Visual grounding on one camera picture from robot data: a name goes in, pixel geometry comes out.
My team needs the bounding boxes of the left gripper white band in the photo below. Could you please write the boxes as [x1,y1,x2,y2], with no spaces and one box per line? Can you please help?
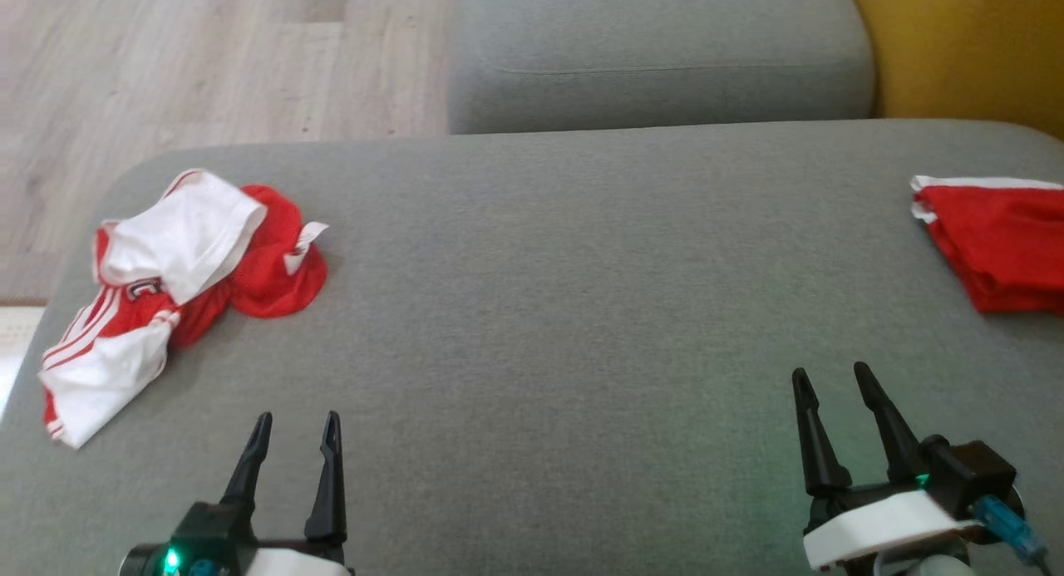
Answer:
[220,410,357,576]

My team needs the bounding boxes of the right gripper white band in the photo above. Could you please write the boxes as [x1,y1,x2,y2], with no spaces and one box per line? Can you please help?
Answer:
[791,361,983,574]

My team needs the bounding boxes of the red mesh shorts white stripes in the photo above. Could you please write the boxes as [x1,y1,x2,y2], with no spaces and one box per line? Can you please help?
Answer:
[909,175,1064,317]

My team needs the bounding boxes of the red white sports shirt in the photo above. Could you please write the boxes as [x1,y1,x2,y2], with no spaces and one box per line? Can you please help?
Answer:
[37,168,330,450]

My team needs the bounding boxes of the grey sofa seat cushion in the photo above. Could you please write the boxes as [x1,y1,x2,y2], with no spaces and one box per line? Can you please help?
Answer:
[0,119,1064,576]

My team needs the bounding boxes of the pale floor rug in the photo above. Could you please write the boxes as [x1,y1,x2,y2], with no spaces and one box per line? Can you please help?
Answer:
[0,305,47,423]

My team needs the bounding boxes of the yellow cushion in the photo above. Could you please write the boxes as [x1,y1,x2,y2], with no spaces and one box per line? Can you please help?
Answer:
[845,0,1064,141]

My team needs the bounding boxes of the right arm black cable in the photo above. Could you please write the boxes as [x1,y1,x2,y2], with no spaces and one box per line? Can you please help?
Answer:
[971,495,1055,576]

